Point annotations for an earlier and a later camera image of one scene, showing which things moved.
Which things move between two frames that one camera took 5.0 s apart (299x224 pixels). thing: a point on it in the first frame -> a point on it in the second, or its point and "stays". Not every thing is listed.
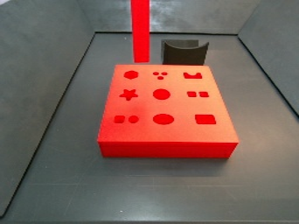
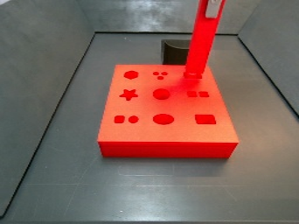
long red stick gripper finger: x=140 y=22 -> x=204 y=31
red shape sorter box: x=164 y=114 stays
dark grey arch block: x=183 y=52 stays
